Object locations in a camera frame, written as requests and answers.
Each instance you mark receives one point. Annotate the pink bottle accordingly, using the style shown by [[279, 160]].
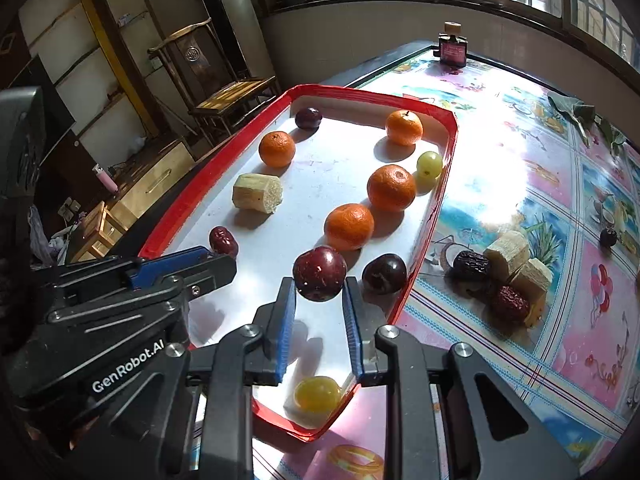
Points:
[[106, 178]]

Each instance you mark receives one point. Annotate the white power strip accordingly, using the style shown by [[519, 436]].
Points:
[[69, 208]]

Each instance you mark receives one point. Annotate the red rimmed white tray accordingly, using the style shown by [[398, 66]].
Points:
[[320, 180]]

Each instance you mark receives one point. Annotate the black television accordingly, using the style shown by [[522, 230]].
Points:
[[52, 105]]

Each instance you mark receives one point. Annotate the large green leaf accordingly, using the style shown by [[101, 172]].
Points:
[[570, 112]]

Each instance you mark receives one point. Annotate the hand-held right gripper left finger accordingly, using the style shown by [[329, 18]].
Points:
[[286, 332]]

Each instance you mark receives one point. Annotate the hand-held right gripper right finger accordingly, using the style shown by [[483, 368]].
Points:
[[352, 332]]

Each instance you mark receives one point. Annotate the low wooden cabinet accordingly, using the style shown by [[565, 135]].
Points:
[[155, 180]]

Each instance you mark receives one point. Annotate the white tower air conditioner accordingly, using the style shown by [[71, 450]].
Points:
[[240, 25]]

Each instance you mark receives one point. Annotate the small wooden stool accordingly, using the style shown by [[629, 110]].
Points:
[[100, 230]]

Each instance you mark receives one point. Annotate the dark red glass bottle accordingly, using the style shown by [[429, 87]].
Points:
[[452, 47]]

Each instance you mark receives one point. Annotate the small green leaf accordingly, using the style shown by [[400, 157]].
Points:
[[612, 135]]

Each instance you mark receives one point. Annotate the white plastic bag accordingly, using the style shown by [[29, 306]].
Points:
[[41, 232]]

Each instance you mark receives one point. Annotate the wooden chair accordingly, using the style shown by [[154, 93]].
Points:
[[225, 100]]

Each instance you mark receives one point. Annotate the fruit printed tablecloth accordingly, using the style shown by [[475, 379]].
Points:
[[500, 185]]

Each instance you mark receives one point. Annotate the orange mandarin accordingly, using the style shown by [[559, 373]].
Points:
[[404, 128], [391, 188], [277, 149], [349, 227]]

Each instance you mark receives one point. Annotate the pale sugarcane piece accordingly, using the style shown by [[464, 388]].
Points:
[[506, 254], [255, 193], [530, 280]]

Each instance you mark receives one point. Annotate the dried red date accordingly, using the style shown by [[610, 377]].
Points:
[[224, 242], [509, 302], [608, 238], [471, 265]]

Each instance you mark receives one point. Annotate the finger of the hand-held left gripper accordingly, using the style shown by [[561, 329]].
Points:
[[210, 274], [165, 266]]

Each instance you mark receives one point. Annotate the green grape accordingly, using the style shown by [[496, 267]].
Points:
[[316, 394], [430, 165]]

